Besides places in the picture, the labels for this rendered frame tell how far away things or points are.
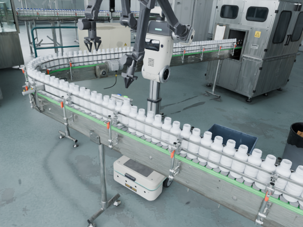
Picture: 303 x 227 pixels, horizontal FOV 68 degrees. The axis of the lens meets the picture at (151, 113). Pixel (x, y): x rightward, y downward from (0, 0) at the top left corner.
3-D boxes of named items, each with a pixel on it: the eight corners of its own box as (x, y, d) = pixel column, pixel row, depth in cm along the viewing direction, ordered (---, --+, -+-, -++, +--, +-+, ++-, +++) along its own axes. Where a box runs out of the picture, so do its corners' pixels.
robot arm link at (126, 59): (145, 56, 152) (137, 49, 155) (134, 52, 142) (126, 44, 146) (135, 70, 156) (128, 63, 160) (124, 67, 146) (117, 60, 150)
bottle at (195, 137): (195, 161, 118) (199, 134, 110) (184, 156, 120) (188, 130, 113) (199, 155, 122) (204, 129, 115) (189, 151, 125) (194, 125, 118)
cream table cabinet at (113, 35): (118, 67, 630) (118, 22, 577) (130, 73, 587) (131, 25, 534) (80, 72, 569) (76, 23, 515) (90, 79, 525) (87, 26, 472)
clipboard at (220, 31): (214, 40, 482) (217, 24, 467) (223, 41, 466) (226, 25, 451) (213, 40, 479) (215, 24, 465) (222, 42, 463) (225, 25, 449)
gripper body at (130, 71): (132, 78, 152) (135, 67, 151) (120, 74, 157) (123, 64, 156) (137, 79, 158) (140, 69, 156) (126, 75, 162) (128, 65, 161)
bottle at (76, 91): (84, 106, 168) (82, 86, 160) (77, 109, 163) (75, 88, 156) (79, 104, 171) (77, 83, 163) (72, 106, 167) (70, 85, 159)
